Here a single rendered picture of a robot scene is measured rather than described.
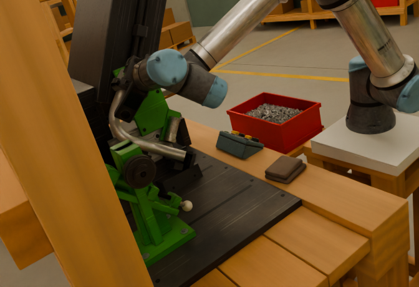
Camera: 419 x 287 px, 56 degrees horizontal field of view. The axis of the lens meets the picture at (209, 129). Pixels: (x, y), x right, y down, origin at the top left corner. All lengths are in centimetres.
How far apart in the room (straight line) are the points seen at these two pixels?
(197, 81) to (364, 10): 42
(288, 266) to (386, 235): 24
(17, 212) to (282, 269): 54
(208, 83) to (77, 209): 48
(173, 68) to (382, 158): 66
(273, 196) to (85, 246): 64
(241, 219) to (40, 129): 66
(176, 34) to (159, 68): 684
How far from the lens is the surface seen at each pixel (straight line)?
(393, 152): 122
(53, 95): 45
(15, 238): 59
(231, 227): 99
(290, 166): 111
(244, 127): 156
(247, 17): 101
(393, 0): 621
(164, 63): 81
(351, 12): 100
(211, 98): 88
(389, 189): 126
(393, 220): 99
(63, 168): 47
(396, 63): 111
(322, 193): 104
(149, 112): 119
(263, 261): 91
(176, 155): 110
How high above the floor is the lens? 151
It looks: 23 degrees down
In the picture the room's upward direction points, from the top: 15 degrees counter-clockwise
